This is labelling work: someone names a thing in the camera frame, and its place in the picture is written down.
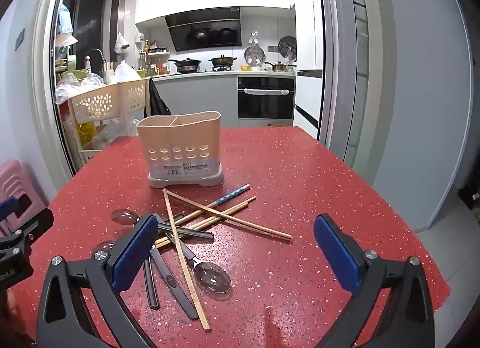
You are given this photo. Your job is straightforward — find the white refrigerator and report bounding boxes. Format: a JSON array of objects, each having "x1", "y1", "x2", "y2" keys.
[{"x1": 288, "y1": 0, "x2": 326, "y2": 141}]

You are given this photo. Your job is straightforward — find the black plastic bag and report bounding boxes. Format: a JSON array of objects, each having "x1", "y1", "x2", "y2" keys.
[{"x1": 148, "y1": 77, "x2": 172, "y2": 116}]

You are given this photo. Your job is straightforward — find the round dark divided tray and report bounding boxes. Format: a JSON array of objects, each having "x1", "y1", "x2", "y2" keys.
[{"x1": 278, "y1": 35, "x2": 297, "y2": 54}]

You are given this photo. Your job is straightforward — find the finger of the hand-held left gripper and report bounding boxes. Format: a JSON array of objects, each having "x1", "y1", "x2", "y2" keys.
[
  {"x1": 0, "y1": 207, "x2": 55, "y2": 259},
  {"x1": 0, "y1": 195, "x2": 32, "y2": 226}
]

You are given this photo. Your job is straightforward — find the beige plastic utensil holder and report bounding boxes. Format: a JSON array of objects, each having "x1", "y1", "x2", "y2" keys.
[{"x1": 136, "y1": 110, "x2": 225, "y2": 189}]

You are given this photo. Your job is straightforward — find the gas stove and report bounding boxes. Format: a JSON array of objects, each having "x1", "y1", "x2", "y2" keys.
[{"x1": 174, "y1": 66, "x2": 235, "y2": 73}]

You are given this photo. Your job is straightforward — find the grey door frame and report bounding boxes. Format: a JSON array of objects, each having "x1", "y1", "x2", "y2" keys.
[{"x1": 32, "y1": 0, "x2": 87, "y2": 180}]

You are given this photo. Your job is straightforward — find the large white plastic bag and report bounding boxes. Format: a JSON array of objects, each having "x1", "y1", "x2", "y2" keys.
[{"x1": 112, "y1": 59, "x2": 141, "y2": 84}]

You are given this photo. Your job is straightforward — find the black kitchen faucet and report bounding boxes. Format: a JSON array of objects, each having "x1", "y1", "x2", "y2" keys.
[{"x1": 85, "y1": 48, "x2": 107, "y2": 71}]

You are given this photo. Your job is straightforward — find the black wok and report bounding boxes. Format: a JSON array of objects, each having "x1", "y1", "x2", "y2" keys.
[{"x1": 167, "y1": 56, "x2": 203, "y2": 73}]

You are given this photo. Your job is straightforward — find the round steel steamer plate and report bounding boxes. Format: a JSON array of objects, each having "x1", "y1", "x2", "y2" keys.
[{"x1": 244, "y1": 45, "x2": 266, "y2": 66}]

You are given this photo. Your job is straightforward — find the black built-in oven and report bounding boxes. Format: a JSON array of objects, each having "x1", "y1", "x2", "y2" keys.
[{"x1": 237, "y1": 76, "x2": 296, "y2": 121}]

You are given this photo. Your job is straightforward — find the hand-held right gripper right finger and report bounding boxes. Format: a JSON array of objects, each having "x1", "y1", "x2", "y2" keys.
[{"x1": 313, "y1": 214, "x2": 436, "y2": 348}]

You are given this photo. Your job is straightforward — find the wooden chopstick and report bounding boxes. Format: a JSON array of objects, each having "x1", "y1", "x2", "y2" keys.
[
  {"x1": 166, "y1": 190, "x2": 293, "y2": 241},
  {"x1": 162, "y1": 188, "x2": 212, "y2": 331},
  {"x1": 155, "y1": 196, "x2": 257, "y2": 247},
  {"x1": 155, "y1": 201, "x2": 250, "y2": 249}
]

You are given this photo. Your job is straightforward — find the black range hood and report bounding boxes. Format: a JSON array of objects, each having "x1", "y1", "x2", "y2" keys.
[{"x1": 164, "y1": 6, "x2": 242, "y2": 52}]

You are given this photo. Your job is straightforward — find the grey sliding door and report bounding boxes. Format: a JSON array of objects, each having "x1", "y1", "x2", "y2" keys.
[{"x1": 319, "y1": 0, "x2": 379, "y2": 184}]

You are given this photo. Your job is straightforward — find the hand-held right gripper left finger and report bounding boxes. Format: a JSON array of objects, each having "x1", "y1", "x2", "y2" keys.
[{"x1": 35, "y1": 213, "x2": 160, "y2": 348}]

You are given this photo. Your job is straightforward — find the yellow cooking oil bottle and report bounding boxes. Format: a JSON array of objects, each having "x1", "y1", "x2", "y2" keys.
[{"x1": 77, "y1": 121, "x2": 101, "y2": 146}]

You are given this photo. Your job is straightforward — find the pink plastic stool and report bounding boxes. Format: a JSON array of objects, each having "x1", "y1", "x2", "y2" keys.
[{"x1": 0, "y1": 159, "x2": 49, "y2": 236}]

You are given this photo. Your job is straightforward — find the green plastic basin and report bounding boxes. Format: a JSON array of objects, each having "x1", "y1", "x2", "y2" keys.
[{"x1": 61, "y1": 70, "x2": 91, "y2": 82}]

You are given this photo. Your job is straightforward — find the blue hanging bag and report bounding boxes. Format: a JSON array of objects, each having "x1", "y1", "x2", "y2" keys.
[{"x1": 58, "y1": 3, "x2": 74, "y2": 36}]

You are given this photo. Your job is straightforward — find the clear plastic bag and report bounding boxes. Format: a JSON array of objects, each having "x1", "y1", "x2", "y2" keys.
[
  {"x1": 55, "y1": 73, "x2": 104, "y2": 105},
  {"x1": 92, "y1": 117, "x2": 142, "y2": 150}
]

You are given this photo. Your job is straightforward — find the white spice rack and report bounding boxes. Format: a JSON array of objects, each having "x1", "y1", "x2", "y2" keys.
[{"x1": 144, "y1": 46, "x2": 169, "y2": 75}]

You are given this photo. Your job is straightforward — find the small white plastic bag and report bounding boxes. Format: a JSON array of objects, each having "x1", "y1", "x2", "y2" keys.
[{"x1": 113, "y1": 32, "x2": 130, "y2": 54}]

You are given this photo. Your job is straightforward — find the blue patterned chopstick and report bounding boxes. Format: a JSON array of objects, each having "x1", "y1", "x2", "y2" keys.
[{"x1": 155, "y1": 184, "x2": 251, "y2": 240}]

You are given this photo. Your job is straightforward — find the brown lidded cooking pot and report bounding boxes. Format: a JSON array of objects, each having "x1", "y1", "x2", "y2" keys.
[{"x1": 208, "y1": 54, "x2": 238, "y2": 68}]

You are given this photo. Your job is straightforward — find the grey kitchen cabinets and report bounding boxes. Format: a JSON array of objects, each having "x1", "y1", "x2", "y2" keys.
[{"x1": 152, "y1": 74, "x2": 241, "y2": 129}]

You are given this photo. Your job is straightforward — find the beige plastic storage trolley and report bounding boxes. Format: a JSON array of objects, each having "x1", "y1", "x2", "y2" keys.
[{"x1": 67, "y1": 78, "x2": 152, "y2": 163}]

